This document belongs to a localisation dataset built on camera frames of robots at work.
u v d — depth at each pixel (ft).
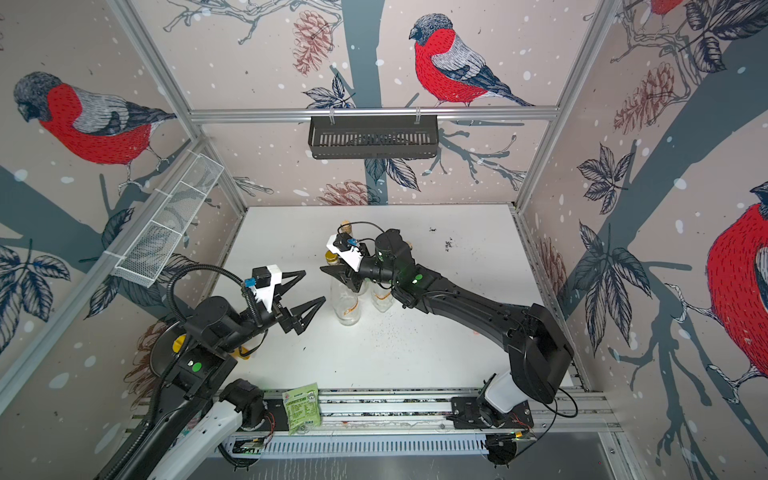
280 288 1.84
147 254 2.63
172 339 2.50
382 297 2.75
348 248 1.94
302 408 2.42
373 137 3.49
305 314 1.93
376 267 2.07
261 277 1.73
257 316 1.85
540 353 1.39
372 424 2.39
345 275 2.08
